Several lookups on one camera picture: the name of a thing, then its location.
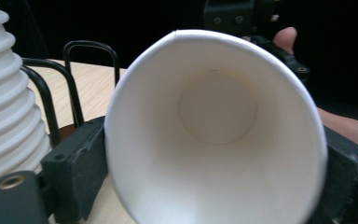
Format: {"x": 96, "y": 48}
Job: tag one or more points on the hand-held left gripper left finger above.
{"x": 74, "y": 165}

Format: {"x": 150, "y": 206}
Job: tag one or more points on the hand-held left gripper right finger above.
{"x": 351, "y": 180}

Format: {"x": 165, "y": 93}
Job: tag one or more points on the stack of white cups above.
{"x": 3, "y": 102}

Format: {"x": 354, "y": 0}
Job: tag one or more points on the white disposable paper cup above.
{"x": 217, "y": 161}

